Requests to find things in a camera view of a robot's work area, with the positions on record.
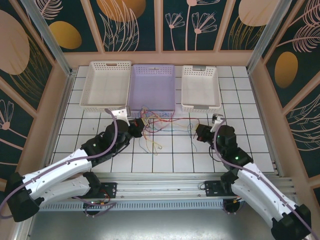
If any small wired connector board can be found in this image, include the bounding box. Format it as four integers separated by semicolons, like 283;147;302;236
88;191;112;209
233;195;251;204

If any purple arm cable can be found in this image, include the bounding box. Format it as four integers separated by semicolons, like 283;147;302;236
213;119;315;240
0;107;120;220

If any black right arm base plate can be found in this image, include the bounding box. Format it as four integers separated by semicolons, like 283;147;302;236
203;180;227;199

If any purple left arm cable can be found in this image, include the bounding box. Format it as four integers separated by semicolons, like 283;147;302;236
0;107;120;220

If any white basket with grey handles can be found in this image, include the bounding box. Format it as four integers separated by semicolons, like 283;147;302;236
181;65;222;113

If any purple perforated basket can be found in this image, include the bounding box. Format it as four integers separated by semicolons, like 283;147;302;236
127;64;176;118

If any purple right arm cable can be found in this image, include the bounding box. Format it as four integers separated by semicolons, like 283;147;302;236
213;119;315;240

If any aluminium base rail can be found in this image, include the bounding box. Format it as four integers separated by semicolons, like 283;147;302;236
41;171;298;201

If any orange thin wire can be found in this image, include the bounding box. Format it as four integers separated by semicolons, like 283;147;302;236
140;106;163;157

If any aluminium side rail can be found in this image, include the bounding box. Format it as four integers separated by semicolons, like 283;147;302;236
248;69;285;176
39;69;76;176

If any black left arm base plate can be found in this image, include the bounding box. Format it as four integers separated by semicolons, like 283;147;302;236
98;181;118;200

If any large white perforated basket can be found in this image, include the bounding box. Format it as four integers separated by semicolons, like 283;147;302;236
79;60;133;113

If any grey metal sheet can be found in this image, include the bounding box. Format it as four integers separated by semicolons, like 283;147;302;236
24;208;278;240

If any aluminium corner post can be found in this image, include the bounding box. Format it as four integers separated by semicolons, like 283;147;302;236
246;0;291;74
19;0;74;77

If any grey slotted cable duct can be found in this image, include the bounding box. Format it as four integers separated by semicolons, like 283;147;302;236
37;201;248;212

